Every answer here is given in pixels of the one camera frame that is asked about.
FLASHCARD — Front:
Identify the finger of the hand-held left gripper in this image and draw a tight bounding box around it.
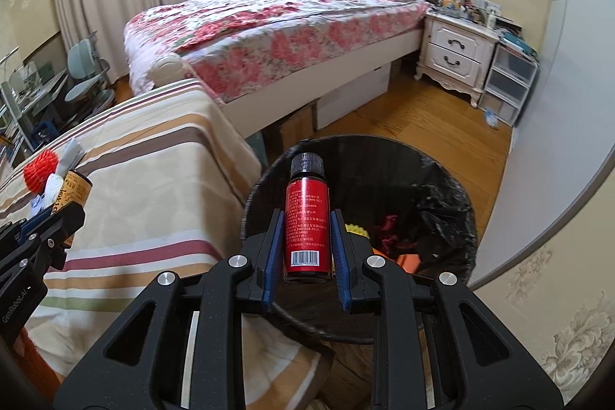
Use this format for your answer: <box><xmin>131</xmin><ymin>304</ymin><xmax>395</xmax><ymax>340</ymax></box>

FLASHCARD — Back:
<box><xmin>0</xmin><ymin>211</ymin><xmax>53</xmax><ymax>244</ymax></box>
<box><xmin>28</xmin><ymin>201</ymin><xmax>86</xmax><ymax>271</ymax></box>

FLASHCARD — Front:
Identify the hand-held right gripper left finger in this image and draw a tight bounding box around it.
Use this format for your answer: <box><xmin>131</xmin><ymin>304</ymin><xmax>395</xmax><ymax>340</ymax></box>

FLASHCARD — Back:
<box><xmin>53</xmin><ymin>208</ymin><xmax>286</xmax><ymax>410</ymax></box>

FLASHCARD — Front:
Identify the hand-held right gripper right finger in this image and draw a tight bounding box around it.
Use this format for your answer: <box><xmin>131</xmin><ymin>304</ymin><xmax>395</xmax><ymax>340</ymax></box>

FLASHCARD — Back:
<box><xmin>329</xmin><ymin>208</ymin><xmax>563</xmax><ymax>410</ymax></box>

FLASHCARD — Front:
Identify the amber bottle with black cap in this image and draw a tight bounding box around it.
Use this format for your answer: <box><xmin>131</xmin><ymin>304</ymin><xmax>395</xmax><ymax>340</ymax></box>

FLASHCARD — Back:
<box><xmin>50</xmin><ymin>170</ymin><xmax>93</xmax><ymax>247</ymax></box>

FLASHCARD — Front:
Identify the red bottle with black cap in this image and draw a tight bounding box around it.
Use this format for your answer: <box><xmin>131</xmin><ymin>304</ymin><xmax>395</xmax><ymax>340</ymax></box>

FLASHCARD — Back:
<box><xmin>283</xmin><ymin>153</ymin><xmax>334</xmax><ymax>285</ymax></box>

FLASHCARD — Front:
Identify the dark red wrapper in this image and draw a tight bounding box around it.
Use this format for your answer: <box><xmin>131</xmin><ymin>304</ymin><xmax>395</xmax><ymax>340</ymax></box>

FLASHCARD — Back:
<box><xmin>372</xmin><ymin>214</ymin><xmax>416</xmax><ymax>250</ymax></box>

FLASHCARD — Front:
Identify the orange packet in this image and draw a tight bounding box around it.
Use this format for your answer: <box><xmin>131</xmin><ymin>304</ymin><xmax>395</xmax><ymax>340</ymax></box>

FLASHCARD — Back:
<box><xmin>370</xmin><ymin>249</ymin><xmax>419</xmax><ymax>274</ymax></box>

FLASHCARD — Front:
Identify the black lined trash bin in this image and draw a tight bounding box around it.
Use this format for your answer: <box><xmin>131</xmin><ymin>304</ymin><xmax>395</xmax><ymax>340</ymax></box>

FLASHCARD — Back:
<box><xmin>240</xmin><ymin>134</ymin><xmax>479</xmax><ymax>344</ymax></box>

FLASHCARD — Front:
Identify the white crumpled tissue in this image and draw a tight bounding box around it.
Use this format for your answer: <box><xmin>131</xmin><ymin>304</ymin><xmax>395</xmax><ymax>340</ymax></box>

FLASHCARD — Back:
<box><xmin>43</xmin><ymin>174</ymin><xmax>65</xmax><ymax>204</ymax></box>

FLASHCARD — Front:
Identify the red foam fruit net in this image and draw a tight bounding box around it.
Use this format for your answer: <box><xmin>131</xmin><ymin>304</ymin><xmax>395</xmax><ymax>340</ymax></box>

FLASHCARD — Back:
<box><xmin>24</xmin><ymin>151</ymin><xmax>59</xmax><ymax>192</ymax></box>

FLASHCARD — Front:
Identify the blue bag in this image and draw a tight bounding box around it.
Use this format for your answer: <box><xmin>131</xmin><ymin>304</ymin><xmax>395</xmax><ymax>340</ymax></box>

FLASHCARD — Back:
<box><xmin>31</xmin><ymin>122</ymin><xmax>58</xmax><ymax>146</ymax></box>

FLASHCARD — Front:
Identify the striped tablecloth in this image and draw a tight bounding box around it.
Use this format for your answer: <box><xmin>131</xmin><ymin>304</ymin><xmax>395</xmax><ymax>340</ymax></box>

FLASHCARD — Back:
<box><xmin>0</xmin><ymin>78</ymin><xmax>337</xmax><ymax>387</ymax></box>

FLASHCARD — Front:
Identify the study desk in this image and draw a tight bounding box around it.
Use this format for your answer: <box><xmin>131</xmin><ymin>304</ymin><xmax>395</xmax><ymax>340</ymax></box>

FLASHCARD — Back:
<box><xmin>0</xmin><ymin>69</ymin><xmax>70</xmax><ymax>137</ymax></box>

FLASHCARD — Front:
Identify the brown cardboard box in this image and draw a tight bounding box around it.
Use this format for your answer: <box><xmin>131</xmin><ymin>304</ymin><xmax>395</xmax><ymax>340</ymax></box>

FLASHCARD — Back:
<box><xmin>264</xmin><ymin>103</ymin><xmax>318</xmax><ymax>151</ymax></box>

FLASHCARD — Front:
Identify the pale blue desk chair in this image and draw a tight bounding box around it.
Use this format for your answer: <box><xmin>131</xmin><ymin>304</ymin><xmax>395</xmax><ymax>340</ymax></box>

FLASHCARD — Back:
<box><xmin>62</xmin><ymin>38</ymin><xmax>116</xmax><ymax>103</ymax></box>

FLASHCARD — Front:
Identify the white cardboard box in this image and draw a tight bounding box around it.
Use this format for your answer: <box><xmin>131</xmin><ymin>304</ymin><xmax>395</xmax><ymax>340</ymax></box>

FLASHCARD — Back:
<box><xmin>314</xmin><ymin>64</ymin><xmax>392</xmax><ymax>129</ymax></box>

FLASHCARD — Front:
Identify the cream chair back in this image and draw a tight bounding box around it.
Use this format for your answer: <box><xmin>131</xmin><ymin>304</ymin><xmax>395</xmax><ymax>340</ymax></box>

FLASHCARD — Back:
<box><xmin>149</xmin><ymin>53</ymin><xmax>193</xmax><ymax>86</ymax></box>

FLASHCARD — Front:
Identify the floral bedspread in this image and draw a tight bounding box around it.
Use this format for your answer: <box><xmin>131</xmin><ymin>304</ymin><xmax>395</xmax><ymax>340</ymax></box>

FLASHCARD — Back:
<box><xmin>124</xmin><ymin>0</ymin><xmax>431</xmax><ymax>103</ymax></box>

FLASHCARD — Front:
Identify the white nightstand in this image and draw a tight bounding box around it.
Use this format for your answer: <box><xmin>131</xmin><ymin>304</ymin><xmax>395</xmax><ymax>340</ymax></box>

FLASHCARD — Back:
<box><xmin>414</xmin><ymin>9</ymin><xmax>500</xmax><ymax>108</ymax></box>

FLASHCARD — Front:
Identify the plastic drawer unit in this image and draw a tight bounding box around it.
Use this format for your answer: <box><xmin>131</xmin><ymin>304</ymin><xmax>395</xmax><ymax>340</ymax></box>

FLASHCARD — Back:
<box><xmin>478</xmin><ymin>40</ymin><xmax>539</xmax><ymax>127</ymax></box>

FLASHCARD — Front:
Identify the white wardrobe door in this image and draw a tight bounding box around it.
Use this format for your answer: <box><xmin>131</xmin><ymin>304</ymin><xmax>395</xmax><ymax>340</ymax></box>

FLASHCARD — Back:
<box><xmin>466</xmin><ymin>0</ymin><xmax>615</xmax><ymax>290</ymax></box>

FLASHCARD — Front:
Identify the nightstand clutter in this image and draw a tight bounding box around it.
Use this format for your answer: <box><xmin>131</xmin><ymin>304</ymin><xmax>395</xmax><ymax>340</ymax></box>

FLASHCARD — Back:
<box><xmin>430</xmin><ymin>0</ymin><xmax>536</xmax><ymax>55</ymax></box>

